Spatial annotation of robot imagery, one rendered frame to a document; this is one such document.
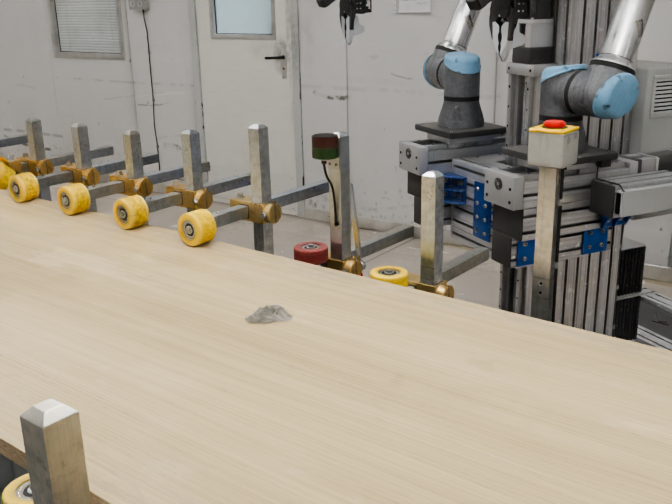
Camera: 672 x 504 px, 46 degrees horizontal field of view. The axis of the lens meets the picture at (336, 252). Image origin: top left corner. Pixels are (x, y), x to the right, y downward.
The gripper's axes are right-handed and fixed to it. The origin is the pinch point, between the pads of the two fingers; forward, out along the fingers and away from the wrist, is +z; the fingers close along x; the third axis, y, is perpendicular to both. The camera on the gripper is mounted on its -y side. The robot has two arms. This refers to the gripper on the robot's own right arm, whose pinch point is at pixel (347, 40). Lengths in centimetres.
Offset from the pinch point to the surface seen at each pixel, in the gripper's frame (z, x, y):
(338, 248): 42, -80, -40
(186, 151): 24, -34, -63
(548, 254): 34, -125, -17
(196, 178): 31, -35, -62
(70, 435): 20, -178, -109
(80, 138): 25, 9, -85
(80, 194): 36, -19, -90
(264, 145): 20, -57, -50
